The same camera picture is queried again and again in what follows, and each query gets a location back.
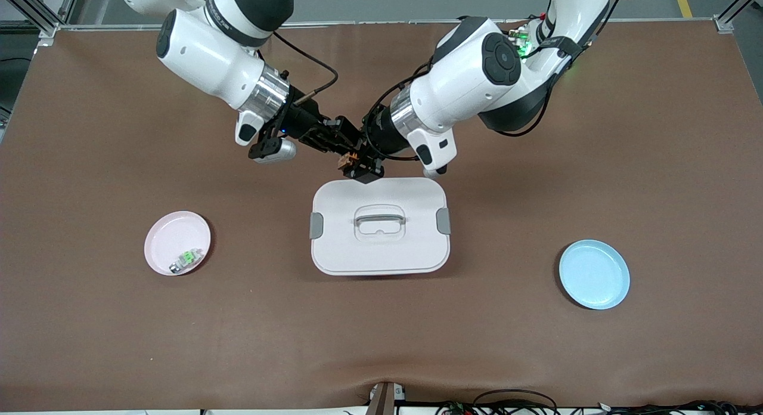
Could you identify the light blue round plate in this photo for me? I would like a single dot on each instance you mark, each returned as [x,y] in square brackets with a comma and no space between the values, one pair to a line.
[594,275]

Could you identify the brown table mat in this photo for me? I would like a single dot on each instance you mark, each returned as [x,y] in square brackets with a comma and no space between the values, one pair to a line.
[381,331]

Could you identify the brown camera mount post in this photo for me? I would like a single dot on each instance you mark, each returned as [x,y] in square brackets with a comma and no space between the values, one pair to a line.
[381,403]

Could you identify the grey box lid clip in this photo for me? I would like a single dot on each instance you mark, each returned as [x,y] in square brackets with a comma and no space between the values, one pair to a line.
[443,221]
[316,225]

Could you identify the pink round plate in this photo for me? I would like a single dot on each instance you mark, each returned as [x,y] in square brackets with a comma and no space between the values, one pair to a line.
[170,239]

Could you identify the black and orange switch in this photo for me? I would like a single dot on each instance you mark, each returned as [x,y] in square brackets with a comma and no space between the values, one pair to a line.
[349,161]

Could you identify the white lidded storage box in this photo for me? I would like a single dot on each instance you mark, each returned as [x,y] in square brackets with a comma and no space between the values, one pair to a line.
[381,254]

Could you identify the aluminium frame strut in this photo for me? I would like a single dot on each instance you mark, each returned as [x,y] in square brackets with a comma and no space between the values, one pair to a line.
[736,6]
[36,9]

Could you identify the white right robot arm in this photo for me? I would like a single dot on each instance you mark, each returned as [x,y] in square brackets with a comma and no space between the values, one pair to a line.
[202,57]

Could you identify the white and green switch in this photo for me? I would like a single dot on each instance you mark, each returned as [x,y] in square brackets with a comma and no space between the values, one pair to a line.
[189,258]

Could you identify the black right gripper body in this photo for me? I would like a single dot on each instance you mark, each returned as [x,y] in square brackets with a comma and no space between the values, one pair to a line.
[305,121]

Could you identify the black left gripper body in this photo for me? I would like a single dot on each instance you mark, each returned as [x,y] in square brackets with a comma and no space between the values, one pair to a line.
[378,135]

